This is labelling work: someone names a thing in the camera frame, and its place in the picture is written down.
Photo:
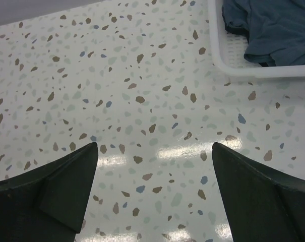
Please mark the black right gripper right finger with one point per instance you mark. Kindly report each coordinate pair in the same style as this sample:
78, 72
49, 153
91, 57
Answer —
261, 203

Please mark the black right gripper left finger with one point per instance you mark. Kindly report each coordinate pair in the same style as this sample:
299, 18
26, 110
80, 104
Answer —
48, 203

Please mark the blue printed tank top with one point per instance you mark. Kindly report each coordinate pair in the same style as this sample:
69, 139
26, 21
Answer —
275, 30

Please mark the white plastic laundry basket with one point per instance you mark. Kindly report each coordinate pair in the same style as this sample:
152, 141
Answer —
227, 52

